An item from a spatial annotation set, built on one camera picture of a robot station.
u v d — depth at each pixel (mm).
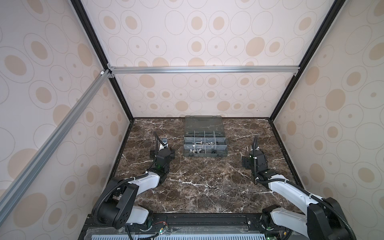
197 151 998
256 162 652
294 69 919
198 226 732
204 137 1031
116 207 422
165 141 760
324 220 404
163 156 673
